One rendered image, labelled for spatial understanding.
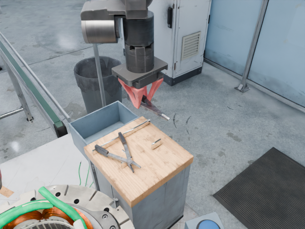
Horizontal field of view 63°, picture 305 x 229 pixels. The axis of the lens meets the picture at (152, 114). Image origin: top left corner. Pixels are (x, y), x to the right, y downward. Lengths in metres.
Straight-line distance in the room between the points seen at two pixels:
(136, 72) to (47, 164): 0.64
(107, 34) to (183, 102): 2.15
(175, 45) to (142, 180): 2.12
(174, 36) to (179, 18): 0.17
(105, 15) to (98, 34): 0.04
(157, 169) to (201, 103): 2.05
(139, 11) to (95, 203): 0.35
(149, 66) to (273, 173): 1.72
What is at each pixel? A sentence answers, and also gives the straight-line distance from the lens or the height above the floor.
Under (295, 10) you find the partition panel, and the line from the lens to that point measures 2.47.
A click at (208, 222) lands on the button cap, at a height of 1.04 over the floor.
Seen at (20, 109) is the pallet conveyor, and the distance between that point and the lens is 2.52.
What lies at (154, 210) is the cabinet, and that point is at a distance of 0.66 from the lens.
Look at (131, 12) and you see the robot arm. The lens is 0.43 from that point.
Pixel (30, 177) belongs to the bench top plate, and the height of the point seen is 0.78.
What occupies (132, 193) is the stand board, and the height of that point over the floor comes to 1.07.
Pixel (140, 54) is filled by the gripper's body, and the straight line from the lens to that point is 0.48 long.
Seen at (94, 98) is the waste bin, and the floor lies 0.37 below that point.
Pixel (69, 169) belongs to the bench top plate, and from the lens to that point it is 1.00.
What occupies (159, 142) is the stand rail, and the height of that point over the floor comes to 1.08.
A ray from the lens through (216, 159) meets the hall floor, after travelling 2.07.
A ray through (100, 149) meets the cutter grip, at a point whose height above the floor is 1.09.
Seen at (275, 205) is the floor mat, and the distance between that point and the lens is 1.94.
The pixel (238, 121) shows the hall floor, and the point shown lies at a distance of 2.46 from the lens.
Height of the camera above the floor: 1.52
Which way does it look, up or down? 39 degrees down
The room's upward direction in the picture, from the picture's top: straight up
